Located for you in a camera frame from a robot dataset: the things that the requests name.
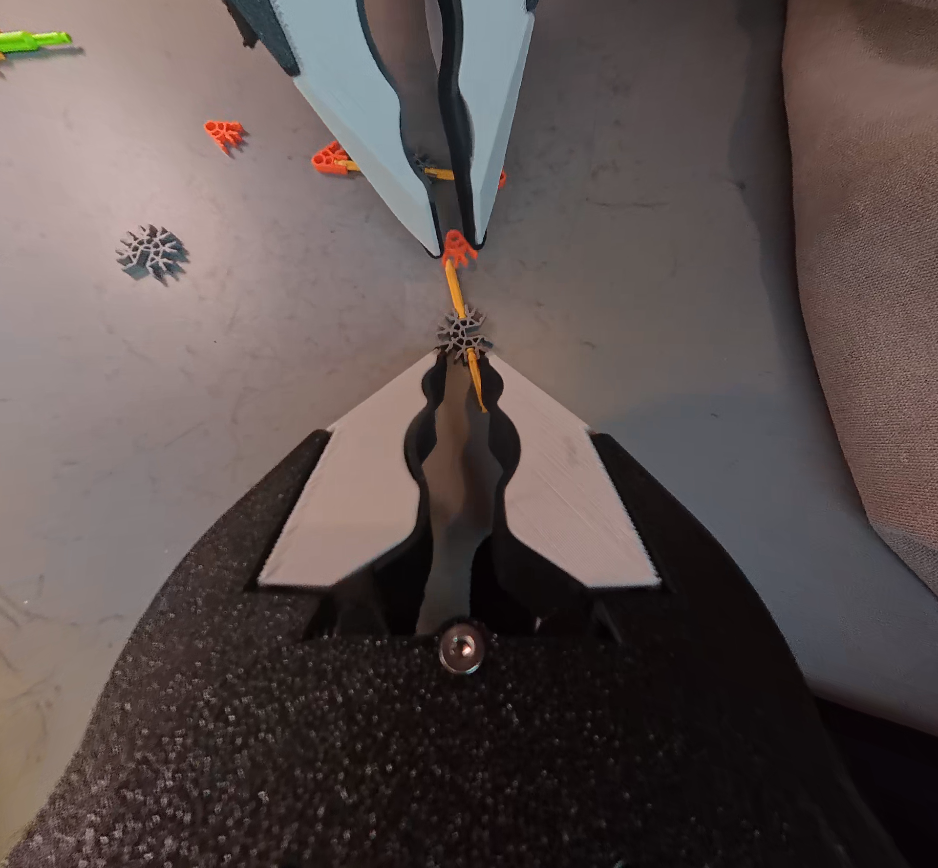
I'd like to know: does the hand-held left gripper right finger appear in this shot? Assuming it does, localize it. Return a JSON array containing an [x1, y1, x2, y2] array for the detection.
[[480, 352, 662, 589]]

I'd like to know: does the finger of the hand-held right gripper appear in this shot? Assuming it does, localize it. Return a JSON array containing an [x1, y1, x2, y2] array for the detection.
[[396, 0, 537, 249], [242, 0, 446, 258]]

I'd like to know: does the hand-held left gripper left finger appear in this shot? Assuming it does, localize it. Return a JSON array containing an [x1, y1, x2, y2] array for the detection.
[[258, 349, 449, 588]]

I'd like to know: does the toy model with red rod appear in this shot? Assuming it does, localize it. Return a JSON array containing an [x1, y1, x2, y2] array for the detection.
[[0, 0, 100, 77]]

